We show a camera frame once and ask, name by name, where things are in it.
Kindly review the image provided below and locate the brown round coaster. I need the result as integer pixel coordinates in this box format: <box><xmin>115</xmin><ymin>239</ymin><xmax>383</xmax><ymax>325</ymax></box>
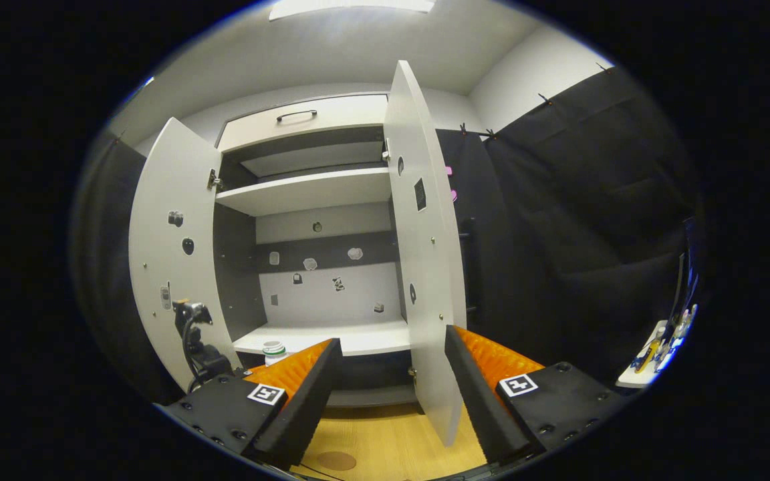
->
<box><xmin>317</xmin><ymin>452</ymin><xmax>358</xmax><ymax>472</ymax></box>

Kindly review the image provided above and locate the white door with headphones sticker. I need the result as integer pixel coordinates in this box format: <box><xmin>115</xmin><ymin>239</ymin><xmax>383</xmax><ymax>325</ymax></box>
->
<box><xmin>383</xmin><ymin>60</ymin><xmax>467</xmax><ymax>447</ymax></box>

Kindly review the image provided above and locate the long ceiling light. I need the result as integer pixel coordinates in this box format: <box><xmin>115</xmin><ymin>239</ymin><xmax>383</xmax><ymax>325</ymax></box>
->
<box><xmin>269</xmin><ymin>0</ymin><xmax>436</xmax><ymax>21</ymax></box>

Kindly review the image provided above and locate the black door handle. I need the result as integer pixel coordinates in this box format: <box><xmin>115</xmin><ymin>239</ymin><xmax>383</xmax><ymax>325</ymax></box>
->
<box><xmin>457</xmin><ymin>215</ymin><xmax>478</xmax><ymax>315</ymax></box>

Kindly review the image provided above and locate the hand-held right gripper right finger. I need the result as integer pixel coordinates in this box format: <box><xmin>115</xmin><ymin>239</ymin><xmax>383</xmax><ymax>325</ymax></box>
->
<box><xmin>444</xmin><ymin>325</ymin><xmax>626</xmax><ymax>466</ymax></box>

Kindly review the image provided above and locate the white cabinet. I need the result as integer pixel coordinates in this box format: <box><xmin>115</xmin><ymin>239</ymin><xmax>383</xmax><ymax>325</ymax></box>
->
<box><xmin>213</xmin><ymin>94</ymin><xmax>419</xmax><ymax>408</ymax></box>

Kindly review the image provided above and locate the small white blue bottle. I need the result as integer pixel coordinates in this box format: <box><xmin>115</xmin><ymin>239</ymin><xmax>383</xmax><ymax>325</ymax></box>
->
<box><xmin>660</xmin><ymin>304</ymin><xmax>698</xmax><ymax>355</ymax></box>

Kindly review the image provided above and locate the small yellow bottle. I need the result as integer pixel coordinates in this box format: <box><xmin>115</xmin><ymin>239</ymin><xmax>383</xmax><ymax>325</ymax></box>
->
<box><xmin>631</xmin><ymin>339</ymin><xmax>661</xmax><ymax>373</ymax></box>

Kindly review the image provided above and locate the white door with camera sticker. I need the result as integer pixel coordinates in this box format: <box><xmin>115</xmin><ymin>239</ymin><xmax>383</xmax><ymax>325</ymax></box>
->
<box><xmin>128</xmin><ymin>118</ymin><xmax>242</xmax><ymax>395</ymax></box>

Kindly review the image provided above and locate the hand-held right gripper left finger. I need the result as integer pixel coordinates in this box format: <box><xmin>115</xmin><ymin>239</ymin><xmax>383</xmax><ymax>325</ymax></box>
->
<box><xmin>158</xmin><ymin>337</ymin><xmax>344</xmax><ymax>470</ymax></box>

